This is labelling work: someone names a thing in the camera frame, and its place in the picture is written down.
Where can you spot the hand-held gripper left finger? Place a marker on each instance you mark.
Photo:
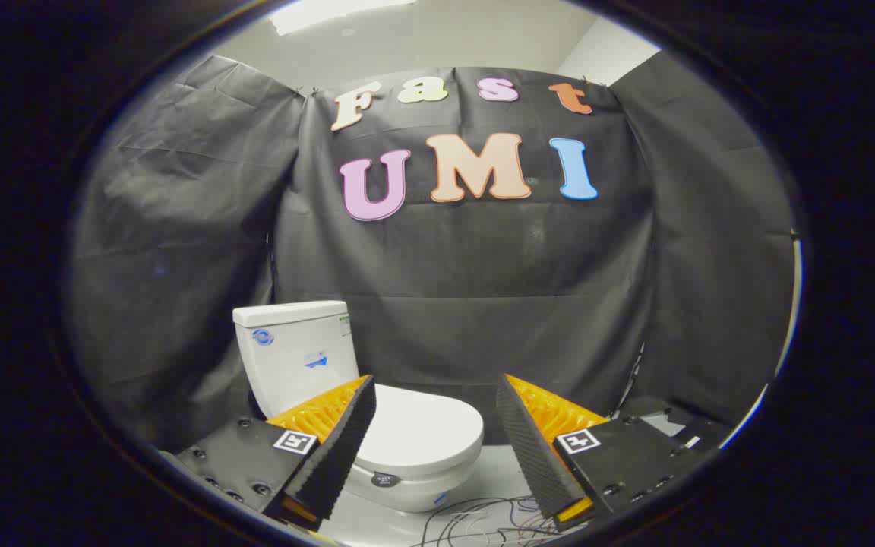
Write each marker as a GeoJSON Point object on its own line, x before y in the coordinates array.
{"type": "Point", "coordinates": [339, 456]}

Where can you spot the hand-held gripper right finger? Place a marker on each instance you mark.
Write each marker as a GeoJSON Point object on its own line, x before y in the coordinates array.
{"type": "Point", "coordinates": [532, 456]}

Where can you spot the white toilet lid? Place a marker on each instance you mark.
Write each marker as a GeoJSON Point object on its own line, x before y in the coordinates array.
{"type": "Point", "coordinates": [422, 429]}

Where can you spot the white toilet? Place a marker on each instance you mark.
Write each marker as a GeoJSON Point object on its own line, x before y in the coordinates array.
{"type": "Point", "coordinates": [293, 342]}

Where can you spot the black backdrop cloth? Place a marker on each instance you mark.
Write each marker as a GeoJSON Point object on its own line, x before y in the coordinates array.
{"type": "Point", "coordinates": [483, 251]}

